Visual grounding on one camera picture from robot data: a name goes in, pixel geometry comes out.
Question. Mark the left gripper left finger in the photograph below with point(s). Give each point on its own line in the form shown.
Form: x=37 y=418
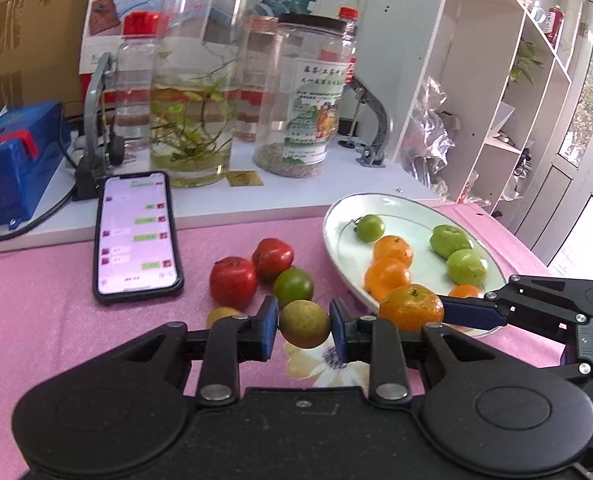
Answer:
x=120 y=414

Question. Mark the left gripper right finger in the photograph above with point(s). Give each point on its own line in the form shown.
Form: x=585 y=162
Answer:
x=441 y=404

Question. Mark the orange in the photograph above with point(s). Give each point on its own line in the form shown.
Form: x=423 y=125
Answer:
x=412 y=306
x=465 y=291
x=384 y=275
x=393 y=247

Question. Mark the green fruit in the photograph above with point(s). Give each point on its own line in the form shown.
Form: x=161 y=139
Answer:
x=447 y=239
x=466 y=267

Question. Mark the orange front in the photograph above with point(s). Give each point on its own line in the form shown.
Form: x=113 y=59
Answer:
x=412 y=306

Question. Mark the green tomato with stem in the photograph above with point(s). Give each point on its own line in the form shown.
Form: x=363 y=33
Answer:
x=369 y=228

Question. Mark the pink foam table mat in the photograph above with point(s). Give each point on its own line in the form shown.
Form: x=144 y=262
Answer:
x=51 y=322

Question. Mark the black smartphone lit screen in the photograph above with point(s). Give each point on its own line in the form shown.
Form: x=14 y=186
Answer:
x=136 y=251

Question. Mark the white oval plate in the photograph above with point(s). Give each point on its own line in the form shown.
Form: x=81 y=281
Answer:
x=412 y=221

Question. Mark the red apple left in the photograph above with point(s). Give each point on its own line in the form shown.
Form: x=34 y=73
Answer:
x=233 y=282

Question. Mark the red apple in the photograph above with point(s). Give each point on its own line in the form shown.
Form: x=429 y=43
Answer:
x=271 y=257
x=233 y=282

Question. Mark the crumpled plastic bag shelf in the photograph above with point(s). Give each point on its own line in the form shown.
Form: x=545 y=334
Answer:
x=427 y=142

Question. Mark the small green lime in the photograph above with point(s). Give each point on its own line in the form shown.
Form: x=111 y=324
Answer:
x=291 y=285

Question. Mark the red apple right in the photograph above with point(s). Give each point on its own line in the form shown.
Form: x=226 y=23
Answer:
x=271 y=257

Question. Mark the white shelving unit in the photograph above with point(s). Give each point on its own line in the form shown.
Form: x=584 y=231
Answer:
x=472 y=44

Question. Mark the potted green plant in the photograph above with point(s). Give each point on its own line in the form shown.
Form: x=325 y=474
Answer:
x=526 y=59

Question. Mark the gold foil card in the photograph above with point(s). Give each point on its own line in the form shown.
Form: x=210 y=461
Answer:
x=243 y=178

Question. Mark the blue power supply box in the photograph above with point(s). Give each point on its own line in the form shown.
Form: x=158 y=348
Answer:
x=31 y=143

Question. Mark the red can on shelf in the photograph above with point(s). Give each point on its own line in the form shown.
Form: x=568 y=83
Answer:
x=553 y=24

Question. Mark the clear jar with label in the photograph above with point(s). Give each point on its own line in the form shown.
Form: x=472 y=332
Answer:
x=300 y=107

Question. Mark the clear bottle red cap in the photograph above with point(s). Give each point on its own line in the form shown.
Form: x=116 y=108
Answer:
x=134 y=65

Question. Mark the cola bottle red cap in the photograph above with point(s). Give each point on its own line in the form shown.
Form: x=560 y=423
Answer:
x=350 y=16

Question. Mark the cardboard box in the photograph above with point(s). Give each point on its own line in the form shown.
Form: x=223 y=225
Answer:
x=40 y=52

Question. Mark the tall glass plant vase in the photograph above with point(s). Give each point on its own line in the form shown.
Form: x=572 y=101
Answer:
x=195 y=89

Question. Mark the grey bracket left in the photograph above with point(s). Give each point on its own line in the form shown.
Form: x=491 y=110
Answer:
x=104 y=150

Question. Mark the grey bracket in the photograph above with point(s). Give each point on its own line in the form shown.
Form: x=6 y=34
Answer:
x=104 y=150
x=369 y=129

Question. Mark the grey bracket right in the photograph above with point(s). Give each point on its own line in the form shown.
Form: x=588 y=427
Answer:
x=369 y=129

